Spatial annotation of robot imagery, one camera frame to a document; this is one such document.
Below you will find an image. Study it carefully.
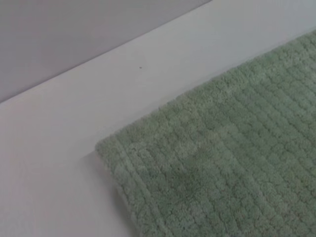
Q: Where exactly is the green ribbed towel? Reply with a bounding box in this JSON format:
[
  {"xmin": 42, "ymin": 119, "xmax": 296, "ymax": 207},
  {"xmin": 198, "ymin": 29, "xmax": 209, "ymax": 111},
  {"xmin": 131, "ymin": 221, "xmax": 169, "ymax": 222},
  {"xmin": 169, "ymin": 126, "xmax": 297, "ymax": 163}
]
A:
[{"xmin": 95, "ymin": 29, "xmax": 316, "ymax": 237}]

